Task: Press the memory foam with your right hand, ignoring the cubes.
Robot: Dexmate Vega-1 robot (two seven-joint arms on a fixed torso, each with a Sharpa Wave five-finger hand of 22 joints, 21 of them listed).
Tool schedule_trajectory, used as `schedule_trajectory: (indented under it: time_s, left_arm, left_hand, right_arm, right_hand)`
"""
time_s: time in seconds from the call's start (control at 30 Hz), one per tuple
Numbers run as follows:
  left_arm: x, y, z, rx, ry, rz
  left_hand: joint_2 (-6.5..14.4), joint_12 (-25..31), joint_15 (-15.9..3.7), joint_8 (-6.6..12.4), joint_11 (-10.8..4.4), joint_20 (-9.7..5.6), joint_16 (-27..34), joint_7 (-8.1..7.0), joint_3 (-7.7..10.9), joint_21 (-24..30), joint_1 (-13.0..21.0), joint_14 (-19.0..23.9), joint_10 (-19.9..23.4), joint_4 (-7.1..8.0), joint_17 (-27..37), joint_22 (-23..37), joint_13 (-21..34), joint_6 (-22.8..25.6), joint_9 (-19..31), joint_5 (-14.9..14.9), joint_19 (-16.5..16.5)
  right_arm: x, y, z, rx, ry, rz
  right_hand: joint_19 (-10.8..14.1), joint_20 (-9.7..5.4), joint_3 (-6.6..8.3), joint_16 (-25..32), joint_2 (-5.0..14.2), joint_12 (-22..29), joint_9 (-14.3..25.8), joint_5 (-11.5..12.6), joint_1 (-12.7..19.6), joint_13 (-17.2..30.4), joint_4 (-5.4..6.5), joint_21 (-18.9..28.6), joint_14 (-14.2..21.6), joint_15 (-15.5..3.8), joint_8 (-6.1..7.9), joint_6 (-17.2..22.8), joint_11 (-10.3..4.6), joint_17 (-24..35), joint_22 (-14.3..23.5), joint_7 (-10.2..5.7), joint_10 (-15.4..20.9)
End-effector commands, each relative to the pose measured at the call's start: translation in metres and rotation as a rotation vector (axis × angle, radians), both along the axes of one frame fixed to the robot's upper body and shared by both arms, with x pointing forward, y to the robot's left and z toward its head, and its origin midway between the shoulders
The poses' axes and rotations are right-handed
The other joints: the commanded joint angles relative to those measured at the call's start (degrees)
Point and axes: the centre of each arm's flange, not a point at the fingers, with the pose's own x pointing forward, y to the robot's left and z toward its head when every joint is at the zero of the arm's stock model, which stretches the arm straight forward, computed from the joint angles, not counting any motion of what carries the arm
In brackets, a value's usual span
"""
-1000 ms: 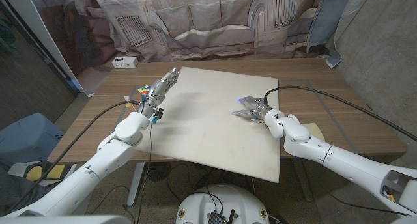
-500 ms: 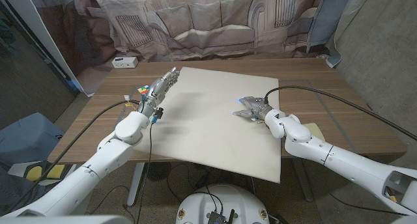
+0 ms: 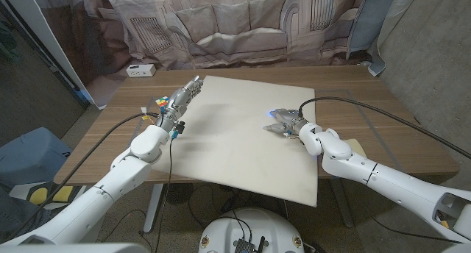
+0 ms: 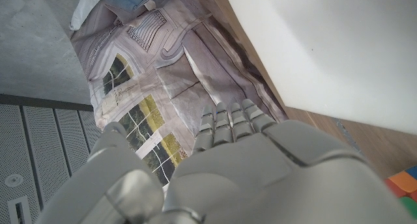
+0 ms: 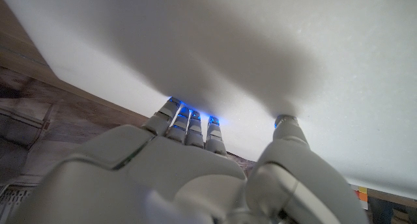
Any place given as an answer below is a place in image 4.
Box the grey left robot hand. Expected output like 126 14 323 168
34 98 411 224

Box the white memory foam sheet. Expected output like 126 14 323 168
223 0 417 135

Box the grey tape line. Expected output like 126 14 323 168
332 118 362 153

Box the printed living room backdrop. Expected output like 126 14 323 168
69 0 289 189

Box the multicoloured puzzle cube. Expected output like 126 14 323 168
384 165 417 218

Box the ceiling vent slot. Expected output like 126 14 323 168
7 195 33 224

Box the white cloth sheet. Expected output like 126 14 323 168
69 0 110 31

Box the round ceiling sensor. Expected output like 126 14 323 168
5 173 24 188

